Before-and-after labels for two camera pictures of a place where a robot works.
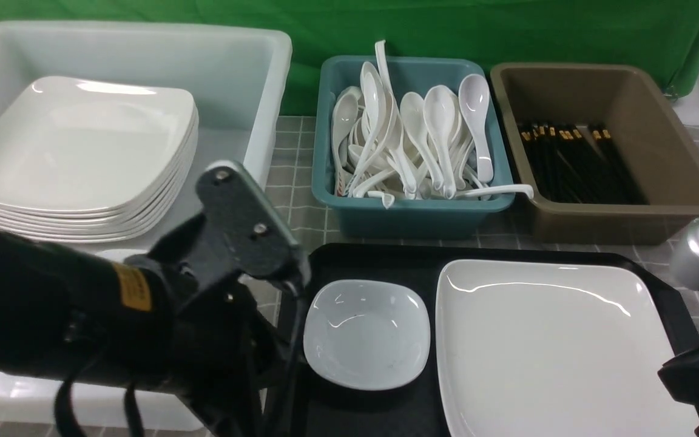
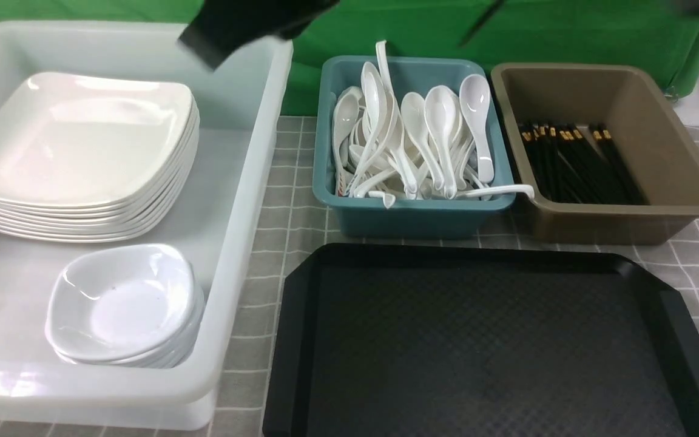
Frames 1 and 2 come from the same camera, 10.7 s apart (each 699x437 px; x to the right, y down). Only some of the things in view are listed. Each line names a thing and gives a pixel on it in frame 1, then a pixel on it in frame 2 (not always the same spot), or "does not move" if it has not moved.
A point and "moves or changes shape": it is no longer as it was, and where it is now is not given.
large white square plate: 552,348 → 70,138
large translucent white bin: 237,79 does not move
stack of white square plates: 81,159 does not move
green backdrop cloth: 679,37 does not move
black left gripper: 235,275 → 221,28
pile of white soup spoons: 435,148 does not move
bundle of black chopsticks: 577,166 does not move
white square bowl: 367,334 moves or changes shape
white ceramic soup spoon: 474,90 does not move
